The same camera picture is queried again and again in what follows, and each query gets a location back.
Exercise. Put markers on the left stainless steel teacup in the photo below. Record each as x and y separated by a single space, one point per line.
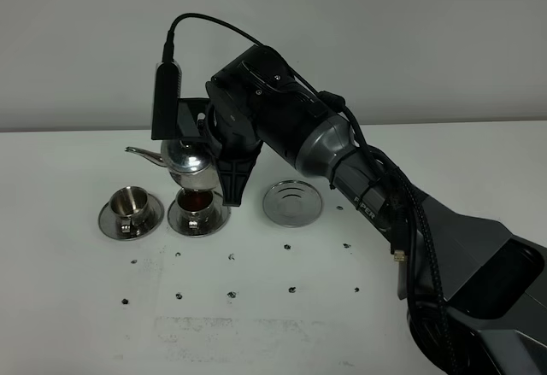
131 207

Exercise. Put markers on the left stainless steel saucer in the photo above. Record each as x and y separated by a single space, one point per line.
111 227

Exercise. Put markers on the right stainless steel saucer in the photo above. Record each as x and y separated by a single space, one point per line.
218 218

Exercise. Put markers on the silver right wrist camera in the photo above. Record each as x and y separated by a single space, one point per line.
166 102

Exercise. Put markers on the stainless steel teapot saucer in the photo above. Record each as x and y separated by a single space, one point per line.
292 203

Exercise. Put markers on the right stainless steel teacup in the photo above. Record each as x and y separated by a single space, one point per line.
194 207

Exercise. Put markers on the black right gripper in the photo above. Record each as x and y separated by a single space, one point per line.
256 100

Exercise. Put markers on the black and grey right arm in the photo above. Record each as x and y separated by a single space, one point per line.
476 292

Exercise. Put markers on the stainless steel teacup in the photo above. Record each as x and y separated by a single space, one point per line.
194 207
131 207

